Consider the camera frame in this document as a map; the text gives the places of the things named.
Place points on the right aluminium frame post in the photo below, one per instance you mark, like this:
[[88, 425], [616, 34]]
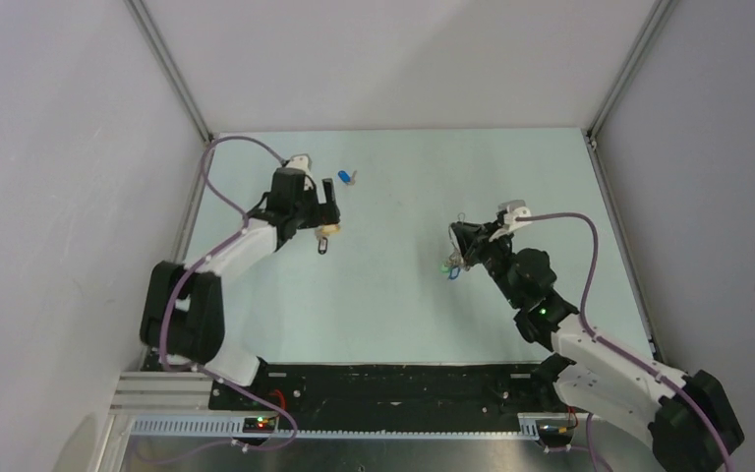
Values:
[[631, 64]]

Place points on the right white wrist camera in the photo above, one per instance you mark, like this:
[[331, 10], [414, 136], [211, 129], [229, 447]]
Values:
[[511, 216]]

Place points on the black key tag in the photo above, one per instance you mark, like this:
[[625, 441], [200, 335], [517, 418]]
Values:
[[323, 243]]

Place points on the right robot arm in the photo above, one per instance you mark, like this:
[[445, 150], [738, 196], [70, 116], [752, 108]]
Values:
[[686, 420]]

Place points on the left aluminium frame post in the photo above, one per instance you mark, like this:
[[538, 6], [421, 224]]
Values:
[[159, 49]]

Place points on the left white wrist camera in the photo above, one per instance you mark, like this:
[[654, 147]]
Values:
[[300, 161]]

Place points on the large metal keyring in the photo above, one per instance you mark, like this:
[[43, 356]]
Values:
[[456, 257]]

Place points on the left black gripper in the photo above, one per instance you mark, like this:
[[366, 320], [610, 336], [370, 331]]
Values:
[[330, 211]]

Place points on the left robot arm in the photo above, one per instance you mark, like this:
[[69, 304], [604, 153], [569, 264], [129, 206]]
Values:
[[184, 312]]

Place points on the aluminium frame post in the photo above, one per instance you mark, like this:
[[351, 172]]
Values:
[[631, 64], [159, 49]]

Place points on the key with yellow tag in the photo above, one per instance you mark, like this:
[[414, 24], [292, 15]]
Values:
[[325, 231]]

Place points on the white slotted cable duct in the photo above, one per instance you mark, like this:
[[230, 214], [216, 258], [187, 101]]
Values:
[[245, 427]]

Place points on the key with blue tag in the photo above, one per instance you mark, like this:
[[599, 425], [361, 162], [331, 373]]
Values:
[[347, 178], [453, 272]]

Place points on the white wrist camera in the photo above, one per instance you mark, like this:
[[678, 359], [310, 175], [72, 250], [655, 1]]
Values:
[[511, 216], [300, 161]]

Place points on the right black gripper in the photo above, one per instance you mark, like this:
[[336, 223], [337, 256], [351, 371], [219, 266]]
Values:
[[483, 243]]

